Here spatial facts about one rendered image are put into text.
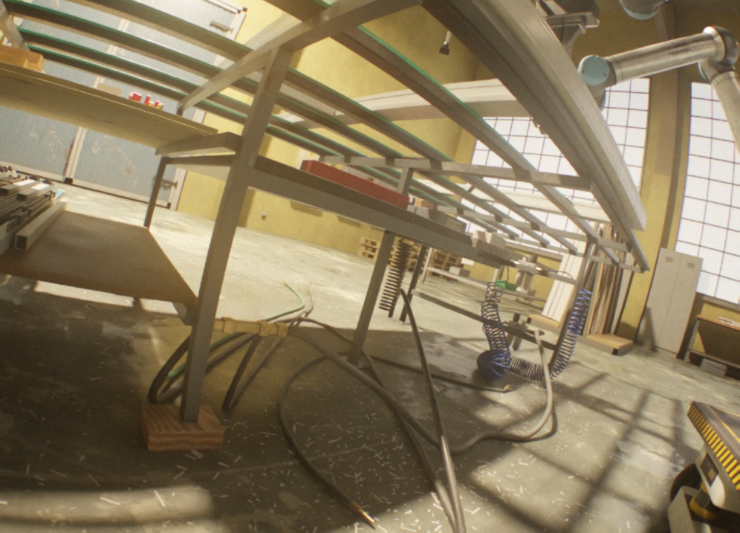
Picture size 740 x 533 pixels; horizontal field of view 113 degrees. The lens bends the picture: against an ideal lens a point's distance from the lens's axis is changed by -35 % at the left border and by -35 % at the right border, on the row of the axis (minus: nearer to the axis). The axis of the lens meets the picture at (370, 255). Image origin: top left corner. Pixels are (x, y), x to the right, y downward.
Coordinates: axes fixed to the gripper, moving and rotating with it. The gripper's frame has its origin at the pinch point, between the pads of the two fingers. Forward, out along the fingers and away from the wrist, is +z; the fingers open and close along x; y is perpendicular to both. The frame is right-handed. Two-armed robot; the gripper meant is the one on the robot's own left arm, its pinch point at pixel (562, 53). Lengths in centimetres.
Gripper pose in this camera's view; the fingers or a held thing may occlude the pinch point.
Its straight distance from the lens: 80.2
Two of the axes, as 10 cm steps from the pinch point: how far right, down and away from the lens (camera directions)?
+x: 6.2, 2.2, -7.5
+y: -7.3, -1.8, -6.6
